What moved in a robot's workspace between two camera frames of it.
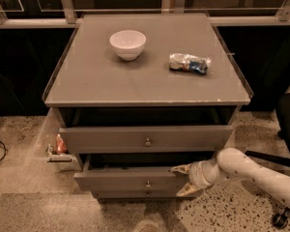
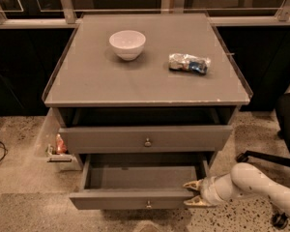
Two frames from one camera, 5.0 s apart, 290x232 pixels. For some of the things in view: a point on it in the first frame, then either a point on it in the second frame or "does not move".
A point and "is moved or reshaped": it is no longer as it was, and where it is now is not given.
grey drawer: [133, 172] is moved or reshaped
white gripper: [195, 176] to [208, 190]
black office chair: [288, 119] does not move
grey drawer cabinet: [138, 95] does not move
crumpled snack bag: [188, 63] does not move
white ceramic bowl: [129, 44] does not move
